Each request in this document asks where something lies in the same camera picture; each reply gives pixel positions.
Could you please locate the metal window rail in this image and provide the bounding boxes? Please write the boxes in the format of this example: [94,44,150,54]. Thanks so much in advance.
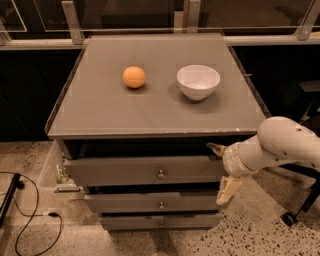
[1,0,319,50]

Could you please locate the white bowl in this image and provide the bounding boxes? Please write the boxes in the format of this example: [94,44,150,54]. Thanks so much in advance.
[177,65,221,101]

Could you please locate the grey drawer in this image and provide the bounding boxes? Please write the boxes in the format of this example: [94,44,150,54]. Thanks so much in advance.
[85,191,226,213]
[100,213,221,231]
[64,156,225,187]

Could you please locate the grey bottom drawer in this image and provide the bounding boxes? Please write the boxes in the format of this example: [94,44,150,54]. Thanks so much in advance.
[100,213,221,231]

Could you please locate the black office chair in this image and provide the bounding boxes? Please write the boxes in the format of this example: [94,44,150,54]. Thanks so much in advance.
[279,79,320,228]

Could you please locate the grey drawer cabinet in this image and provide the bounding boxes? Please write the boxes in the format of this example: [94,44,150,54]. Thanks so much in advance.
[46,39,265,220]

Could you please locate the black cable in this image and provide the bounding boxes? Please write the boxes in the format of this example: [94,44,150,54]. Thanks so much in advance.
[0,171,64,256]

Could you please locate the clear plastic bin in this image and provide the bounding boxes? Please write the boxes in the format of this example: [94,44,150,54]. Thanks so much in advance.
[37,141,81,194]

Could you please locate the orange ball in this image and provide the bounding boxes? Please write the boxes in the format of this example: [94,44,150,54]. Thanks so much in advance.
[123,66,146,89]

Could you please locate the black floor stand leg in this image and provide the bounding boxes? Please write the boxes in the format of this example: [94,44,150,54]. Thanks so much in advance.
[0,173,21,227]

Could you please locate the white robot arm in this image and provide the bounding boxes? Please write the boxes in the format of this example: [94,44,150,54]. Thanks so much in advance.
[206,116,320,205]

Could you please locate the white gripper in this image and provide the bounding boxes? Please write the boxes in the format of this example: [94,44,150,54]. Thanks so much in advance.
[206,142,249,205]

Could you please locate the grey top drawer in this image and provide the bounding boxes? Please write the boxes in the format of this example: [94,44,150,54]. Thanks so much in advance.
[64,156,225,187]

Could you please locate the grey middle drawer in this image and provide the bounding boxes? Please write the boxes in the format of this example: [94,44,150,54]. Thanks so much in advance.
[85,191,226,213]

